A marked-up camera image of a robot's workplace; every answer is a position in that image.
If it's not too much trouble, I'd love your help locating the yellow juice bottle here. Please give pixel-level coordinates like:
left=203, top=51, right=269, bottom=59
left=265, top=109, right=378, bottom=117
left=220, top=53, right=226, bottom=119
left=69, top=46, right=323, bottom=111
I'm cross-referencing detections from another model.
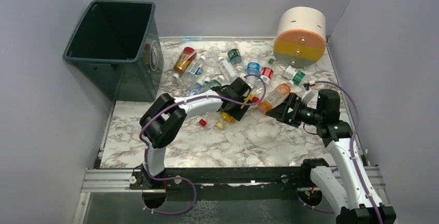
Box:
left=215, top=93, right=253, bottom=130

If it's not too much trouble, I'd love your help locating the clear bottle red blue label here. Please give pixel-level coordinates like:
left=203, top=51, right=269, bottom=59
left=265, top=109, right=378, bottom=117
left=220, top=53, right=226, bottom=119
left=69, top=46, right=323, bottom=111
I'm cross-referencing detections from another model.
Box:
left=198, top=112, right=221, bottom=129

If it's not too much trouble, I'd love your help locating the clear bottle grey blue label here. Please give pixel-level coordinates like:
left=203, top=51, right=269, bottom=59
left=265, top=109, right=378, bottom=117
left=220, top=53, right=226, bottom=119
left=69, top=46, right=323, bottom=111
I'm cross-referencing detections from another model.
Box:
left=179, top=55, right=206, bottom=86

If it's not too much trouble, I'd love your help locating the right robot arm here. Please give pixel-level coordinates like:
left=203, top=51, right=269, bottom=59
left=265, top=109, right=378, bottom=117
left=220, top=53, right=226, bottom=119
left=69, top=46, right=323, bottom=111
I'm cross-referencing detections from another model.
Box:
left=266, top=89, right=397, bottom=223

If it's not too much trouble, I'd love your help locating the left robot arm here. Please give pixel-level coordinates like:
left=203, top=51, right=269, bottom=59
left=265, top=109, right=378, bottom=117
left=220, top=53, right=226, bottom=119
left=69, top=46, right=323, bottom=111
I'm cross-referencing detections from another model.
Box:
left=139, top=78, right=252, bottom=177

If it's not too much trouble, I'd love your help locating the dark green plastic bin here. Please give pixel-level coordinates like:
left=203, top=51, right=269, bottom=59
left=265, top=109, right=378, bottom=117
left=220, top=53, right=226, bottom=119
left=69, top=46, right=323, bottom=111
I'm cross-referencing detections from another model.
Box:
left=63, top=0, right=164, bottom=102

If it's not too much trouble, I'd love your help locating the orange juice bottle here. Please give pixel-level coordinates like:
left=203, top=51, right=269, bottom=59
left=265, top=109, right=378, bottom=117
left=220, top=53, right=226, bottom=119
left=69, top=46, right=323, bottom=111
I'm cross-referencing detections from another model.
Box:
left=257, top=80, right=294, bottom=114

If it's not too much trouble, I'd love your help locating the green tea bottle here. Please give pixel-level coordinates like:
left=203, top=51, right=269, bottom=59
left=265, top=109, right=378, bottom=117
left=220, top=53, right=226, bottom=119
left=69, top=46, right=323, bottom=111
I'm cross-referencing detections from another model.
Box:
left=201, top=75, right=225, bottom=93

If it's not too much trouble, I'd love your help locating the clear bottle green white label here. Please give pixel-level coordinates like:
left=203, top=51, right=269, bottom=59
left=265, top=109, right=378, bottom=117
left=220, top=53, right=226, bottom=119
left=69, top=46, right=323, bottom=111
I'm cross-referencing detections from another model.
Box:
left=265, top=58, right=311, bottom=86

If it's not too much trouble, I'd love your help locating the clear bottle red cap right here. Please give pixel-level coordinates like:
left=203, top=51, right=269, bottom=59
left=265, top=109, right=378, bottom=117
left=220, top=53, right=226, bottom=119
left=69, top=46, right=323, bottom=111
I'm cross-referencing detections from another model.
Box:
left=252, top=65, right=274, bottom=102

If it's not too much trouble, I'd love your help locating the clear bottle blue wrap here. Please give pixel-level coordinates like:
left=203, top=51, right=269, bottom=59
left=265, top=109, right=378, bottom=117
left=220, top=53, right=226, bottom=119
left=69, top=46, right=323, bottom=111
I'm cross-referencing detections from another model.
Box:
left=246, top=47, right=262, bottom=75

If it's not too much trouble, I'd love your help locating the clear bottle blue label slim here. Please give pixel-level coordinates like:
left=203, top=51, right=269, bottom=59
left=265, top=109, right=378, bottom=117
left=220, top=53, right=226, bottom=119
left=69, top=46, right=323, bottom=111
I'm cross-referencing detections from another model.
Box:
left=186, top=79, right=209, bottom=96

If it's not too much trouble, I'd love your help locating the amber bottle red label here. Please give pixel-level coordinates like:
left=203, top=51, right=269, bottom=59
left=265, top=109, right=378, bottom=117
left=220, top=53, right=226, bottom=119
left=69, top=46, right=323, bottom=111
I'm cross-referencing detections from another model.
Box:
left=172, top=47, right=197, bottom=80

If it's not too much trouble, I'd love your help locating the white cylinder with coloured face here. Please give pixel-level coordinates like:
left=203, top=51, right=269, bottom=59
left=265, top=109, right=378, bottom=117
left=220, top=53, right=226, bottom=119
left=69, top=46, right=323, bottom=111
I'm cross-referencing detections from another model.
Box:
left=273, top=6, right=326, bottom=68

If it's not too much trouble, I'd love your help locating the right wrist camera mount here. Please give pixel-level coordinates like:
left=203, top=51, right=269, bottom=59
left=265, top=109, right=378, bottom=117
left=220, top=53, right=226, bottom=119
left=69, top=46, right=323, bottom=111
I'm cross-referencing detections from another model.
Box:
left=301, top=80, right=316, bottom=104

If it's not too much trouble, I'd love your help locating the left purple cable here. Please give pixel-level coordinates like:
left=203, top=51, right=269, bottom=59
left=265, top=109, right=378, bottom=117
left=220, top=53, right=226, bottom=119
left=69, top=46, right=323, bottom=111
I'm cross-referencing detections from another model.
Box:
left=139, top=74, right=268, bottom=215

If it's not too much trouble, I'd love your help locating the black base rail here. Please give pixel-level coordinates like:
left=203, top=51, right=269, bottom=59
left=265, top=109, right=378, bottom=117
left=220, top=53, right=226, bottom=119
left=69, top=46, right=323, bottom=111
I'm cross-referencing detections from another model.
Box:
left=128, top=167, right=323, bottom=205

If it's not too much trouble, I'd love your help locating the aluminium frame rail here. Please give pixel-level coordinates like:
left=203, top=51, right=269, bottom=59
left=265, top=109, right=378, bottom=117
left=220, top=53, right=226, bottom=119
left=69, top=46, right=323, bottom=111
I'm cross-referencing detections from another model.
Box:
left=80, top=167, right=386, bottom=193

